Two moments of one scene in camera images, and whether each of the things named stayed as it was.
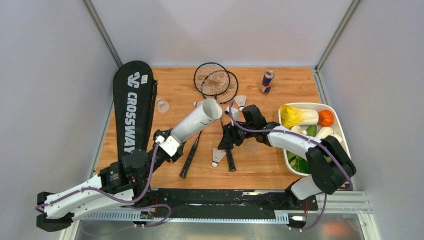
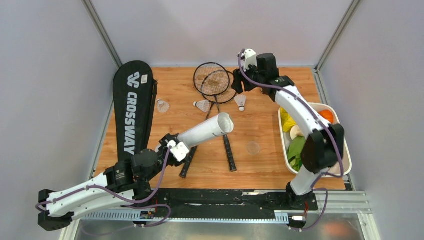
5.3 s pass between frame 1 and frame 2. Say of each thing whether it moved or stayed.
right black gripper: moved
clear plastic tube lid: stayed
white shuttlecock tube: moved
